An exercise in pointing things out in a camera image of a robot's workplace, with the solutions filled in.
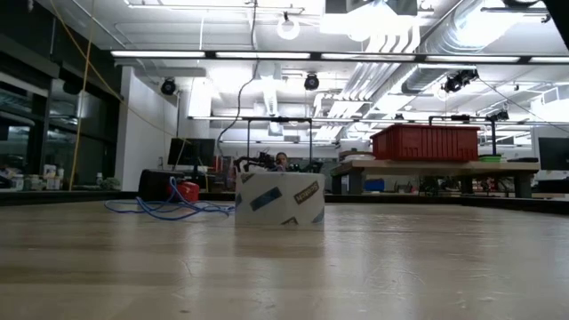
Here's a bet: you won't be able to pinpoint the thin blue wire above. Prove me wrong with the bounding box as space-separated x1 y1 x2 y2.
104 0 260 222

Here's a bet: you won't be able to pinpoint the black computer monitor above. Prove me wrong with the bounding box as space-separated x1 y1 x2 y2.
537 137 569 172
167 138 217 179

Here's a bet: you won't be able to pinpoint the red object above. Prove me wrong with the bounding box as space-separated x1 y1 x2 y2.
166 180 200 205

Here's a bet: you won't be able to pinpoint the overhead LED light bar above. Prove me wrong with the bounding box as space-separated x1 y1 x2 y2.
110 49 569 64

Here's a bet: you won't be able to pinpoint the black case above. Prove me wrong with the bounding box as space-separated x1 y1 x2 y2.
137 169 179 204

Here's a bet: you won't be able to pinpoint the large red plastic bin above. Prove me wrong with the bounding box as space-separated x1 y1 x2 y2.
371 124 481 163

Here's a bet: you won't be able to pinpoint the wooden workbench grey legs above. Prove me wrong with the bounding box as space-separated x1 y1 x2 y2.
331 159 541 199

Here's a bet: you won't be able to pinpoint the black ceiling spotlight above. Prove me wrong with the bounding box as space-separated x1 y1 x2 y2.
444 69 480 93

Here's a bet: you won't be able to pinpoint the white plastic container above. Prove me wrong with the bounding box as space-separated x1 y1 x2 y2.
43 164 58 191

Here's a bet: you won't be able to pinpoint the yellow cable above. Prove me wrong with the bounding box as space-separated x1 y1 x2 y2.
48 0 125 192

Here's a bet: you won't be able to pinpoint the black camera stand rig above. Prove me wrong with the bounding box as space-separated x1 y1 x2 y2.
429 113 510 156

